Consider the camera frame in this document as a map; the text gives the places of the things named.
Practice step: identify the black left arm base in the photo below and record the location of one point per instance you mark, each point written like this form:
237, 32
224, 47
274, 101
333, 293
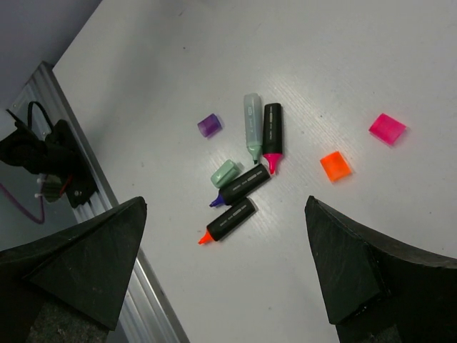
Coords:
58, 154

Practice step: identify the orange pen cap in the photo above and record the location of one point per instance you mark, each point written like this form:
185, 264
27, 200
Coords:
335, 166

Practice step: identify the pale green capped highlighter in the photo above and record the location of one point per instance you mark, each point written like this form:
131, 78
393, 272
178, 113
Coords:
253, 125

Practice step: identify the pale green pen cap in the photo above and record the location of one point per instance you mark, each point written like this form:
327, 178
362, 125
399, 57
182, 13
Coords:
227, 172

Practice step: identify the pink pen cap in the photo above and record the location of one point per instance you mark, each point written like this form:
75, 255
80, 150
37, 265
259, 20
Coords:
387, 129

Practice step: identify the black orange tip highlighter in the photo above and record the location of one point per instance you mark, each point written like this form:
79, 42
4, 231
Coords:
231, 219

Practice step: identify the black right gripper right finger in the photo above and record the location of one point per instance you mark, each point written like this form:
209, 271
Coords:
376, 288

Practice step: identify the black pink tip highlighter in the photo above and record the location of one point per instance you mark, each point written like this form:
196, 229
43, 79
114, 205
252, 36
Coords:
272, 135

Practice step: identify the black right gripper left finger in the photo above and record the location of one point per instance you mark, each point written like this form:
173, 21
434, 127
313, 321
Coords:
70, 286

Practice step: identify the black purple tip highlighter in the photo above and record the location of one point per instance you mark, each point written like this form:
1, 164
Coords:
241, 186

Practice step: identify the aluminium front rail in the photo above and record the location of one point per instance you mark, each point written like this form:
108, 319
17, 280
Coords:
146, 315

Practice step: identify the purple pen cap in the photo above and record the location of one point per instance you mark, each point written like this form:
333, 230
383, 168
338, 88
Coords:
210, 125

